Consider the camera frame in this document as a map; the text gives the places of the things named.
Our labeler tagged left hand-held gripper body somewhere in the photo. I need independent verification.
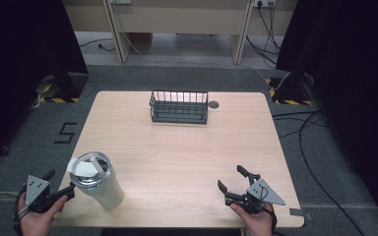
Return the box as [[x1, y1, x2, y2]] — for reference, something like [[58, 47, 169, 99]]
[[24, 174, 61, 214]]

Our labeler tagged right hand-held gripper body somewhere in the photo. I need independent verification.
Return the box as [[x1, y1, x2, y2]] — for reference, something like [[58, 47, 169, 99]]
[[224, 178, 286, 215]]

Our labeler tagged cream tumbler with straw lid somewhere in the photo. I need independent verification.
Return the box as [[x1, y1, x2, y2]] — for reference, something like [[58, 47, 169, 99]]
[[66, 150, 125, 211]]

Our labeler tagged person's right hand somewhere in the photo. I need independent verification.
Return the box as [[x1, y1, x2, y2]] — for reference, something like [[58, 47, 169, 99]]
[[229, 202, 276, 236]]

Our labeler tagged person's left hand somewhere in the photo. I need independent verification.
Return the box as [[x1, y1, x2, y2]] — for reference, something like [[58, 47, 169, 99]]
[[17, 193, 69, 236]]

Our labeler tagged grey tape strip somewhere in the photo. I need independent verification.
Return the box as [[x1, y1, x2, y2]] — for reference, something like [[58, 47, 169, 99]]
[[288, 207, 313, 221]]

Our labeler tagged stand base with hazard tape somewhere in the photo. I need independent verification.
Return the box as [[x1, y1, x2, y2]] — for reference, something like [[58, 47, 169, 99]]
[[265, 76, 313, 106], [36, 72, 90, 104]]

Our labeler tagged black curtain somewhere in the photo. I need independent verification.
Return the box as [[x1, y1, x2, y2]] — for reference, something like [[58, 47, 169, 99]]
[[275, 0, 378, 228], [0, 0, 90, 169]]

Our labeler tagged beige wooden desk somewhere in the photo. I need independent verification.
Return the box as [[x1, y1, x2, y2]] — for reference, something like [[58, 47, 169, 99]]
[[62, 0, 299, 65]]

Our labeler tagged long black floor cable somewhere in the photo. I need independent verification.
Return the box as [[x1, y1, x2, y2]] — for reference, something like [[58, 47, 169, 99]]
[[271, 110, 366, 236]]

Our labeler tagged black wire basket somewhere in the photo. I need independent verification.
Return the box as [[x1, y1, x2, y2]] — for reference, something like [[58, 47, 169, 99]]
[[149, 89, 210, 125]]

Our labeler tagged short black floor cable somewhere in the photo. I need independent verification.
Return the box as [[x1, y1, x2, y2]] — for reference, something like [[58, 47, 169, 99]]
[[78, 37, 117, 53]]

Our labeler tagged black hanging cable bundle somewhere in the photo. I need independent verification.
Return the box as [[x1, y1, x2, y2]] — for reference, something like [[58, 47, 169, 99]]
[[245, 2, 282, 69]]

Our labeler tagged white wall socket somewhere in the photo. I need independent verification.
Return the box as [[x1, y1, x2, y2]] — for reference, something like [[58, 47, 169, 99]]
[[253, 0, 278, 8]]

